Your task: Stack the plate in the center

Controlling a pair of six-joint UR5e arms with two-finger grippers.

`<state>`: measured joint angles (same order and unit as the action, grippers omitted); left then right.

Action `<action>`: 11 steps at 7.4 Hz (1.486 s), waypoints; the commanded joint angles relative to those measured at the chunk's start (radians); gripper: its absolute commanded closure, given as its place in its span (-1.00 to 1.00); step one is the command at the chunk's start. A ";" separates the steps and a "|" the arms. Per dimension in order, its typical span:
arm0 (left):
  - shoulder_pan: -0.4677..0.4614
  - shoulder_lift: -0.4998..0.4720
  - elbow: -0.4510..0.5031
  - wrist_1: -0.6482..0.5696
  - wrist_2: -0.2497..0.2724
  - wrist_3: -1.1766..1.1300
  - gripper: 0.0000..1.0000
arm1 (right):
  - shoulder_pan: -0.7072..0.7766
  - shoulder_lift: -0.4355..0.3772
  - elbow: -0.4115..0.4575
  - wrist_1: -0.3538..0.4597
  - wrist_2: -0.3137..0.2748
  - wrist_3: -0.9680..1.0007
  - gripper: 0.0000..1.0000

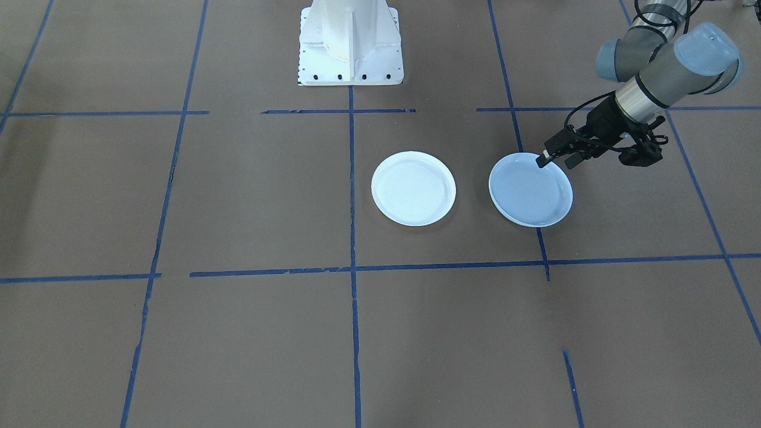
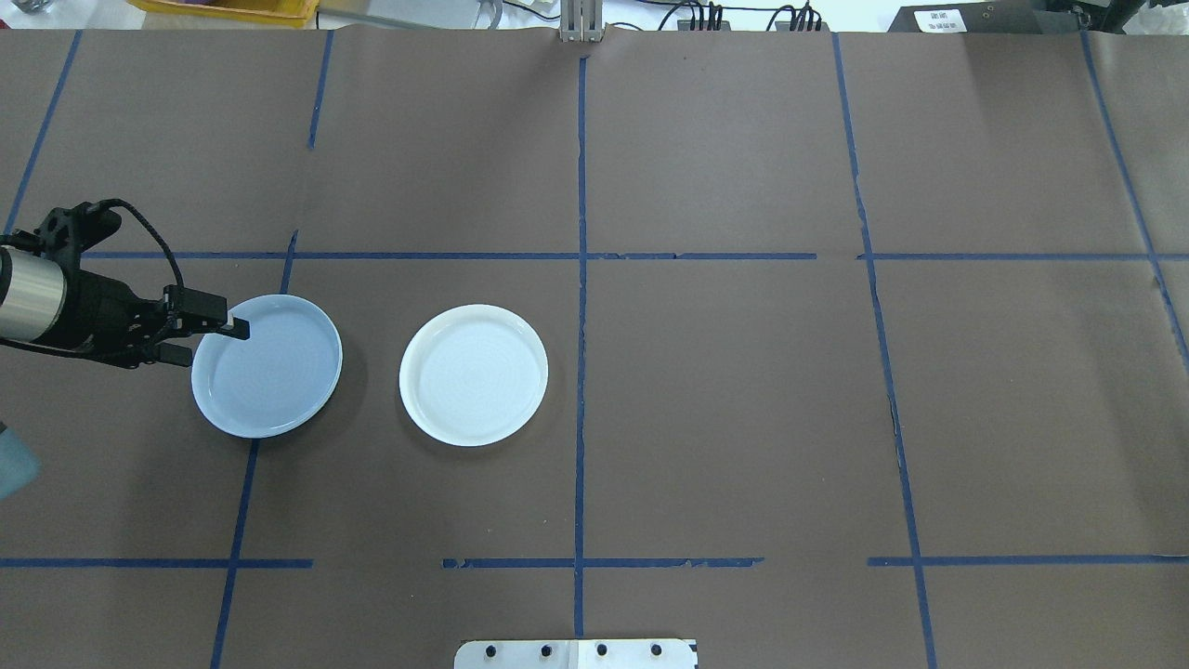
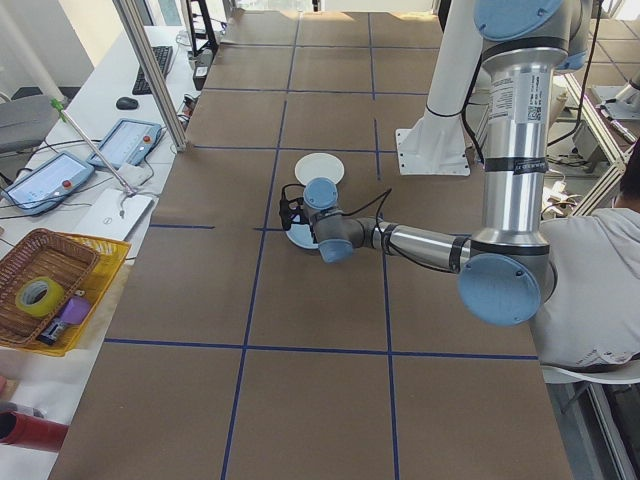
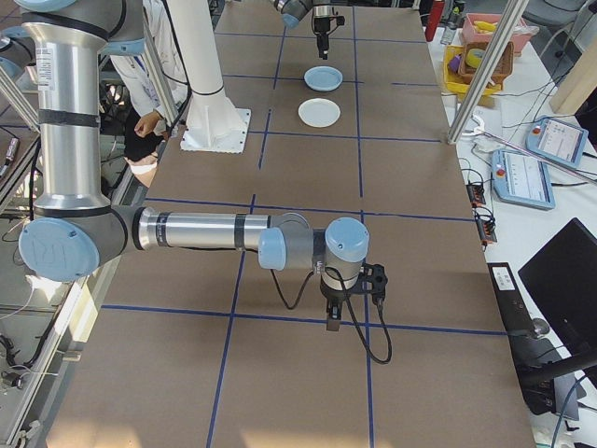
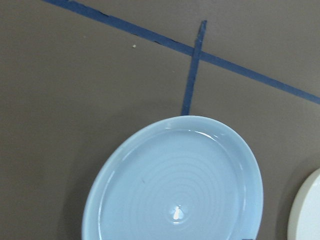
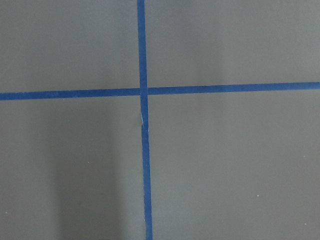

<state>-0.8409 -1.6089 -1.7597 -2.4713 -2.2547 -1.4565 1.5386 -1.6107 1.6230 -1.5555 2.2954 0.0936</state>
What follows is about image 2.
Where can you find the aluminium frame post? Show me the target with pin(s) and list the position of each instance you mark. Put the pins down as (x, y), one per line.
(581, 23)

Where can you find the yellow plastic bin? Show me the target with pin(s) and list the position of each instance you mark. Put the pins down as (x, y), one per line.
(223, 11)

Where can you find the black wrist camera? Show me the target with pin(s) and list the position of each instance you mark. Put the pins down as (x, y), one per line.
(70, 232)

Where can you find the white mounting bracket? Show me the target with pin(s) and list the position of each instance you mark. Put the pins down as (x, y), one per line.
(576, 656)

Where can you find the light blue plate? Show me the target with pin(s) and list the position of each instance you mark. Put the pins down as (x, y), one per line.
(339, 372)
(265, 372)

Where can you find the small electronics board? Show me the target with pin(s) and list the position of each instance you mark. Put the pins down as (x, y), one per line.
(703, 20)
(804, 20)

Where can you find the black computer box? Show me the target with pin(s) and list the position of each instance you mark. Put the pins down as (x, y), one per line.
(1003, 20)

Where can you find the white plate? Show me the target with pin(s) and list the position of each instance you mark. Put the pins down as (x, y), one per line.
(474, 374)

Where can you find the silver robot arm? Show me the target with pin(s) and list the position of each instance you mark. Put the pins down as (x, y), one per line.
(28, 295)

